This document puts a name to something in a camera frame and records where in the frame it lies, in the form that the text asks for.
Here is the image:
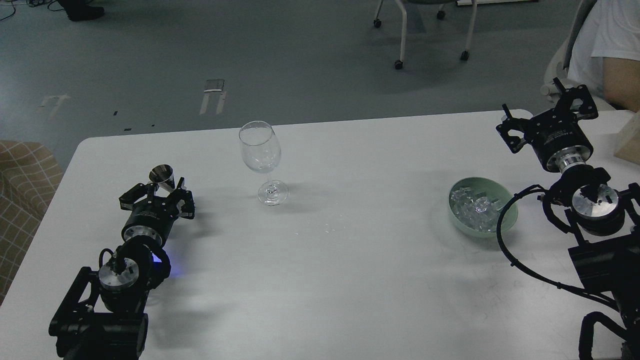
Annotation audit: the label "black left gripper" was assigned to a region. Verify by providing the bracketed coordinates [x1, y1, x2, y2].
[118, 177, 195, 248]

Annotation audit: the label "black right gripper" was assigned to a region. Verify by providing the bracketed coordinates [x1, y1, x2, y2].
[496, 77, 599, 173]

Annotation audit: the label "steel cocktail jigger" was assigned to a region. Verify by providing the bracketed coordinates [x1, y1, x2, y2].
[148, 164, 176, 194]

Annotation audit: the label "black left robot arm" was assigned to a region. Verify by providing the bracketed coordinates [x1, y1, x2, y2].
[48, 175, 195, 360]

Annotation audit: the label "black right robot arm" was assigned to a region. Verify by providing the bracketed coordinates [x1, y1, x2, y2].
[496, 78, 640, 360]

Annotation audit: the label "clear ice cubes pile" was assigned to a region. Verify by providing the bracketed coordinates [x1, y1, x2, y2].
[449, 186, 505, 233]

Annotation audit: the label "clear wine glass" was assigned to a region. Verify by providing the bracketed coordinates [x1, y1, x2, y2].
[238, 120, 289, 207]

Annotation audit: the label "white office chair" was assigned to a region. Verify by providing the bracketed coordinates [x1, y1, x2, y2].
[541, 0, 624, 109]

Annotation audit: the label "wooden block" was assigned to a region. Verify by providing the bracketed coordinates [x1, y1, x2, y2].
[614, 112, 640, 165]

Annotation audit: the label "person in white shirt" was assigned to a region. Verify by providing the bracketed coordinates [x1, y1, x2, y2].
[567, 0, 640, 113]

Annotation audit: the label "green bowl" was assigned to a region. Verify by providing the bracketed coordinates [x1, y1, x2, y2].
[446, 177, 513, 239]

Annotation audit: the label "beige checkered sofa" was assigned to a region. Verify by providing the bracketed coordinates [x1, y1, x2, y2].
[0, 140, 64, 301]

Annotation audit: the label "black shoe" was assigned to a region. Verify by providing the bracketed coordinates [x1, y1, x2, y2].
[57, 0, 105, 22]

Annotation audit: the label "white rolling chair legs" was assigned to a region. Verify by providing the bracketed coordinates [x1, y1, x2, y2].
[393, 0, 479, 71]

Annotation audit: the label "black floor cables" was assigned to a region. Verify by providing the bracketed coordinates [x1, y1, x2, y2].
[0, 0, 61, 21]

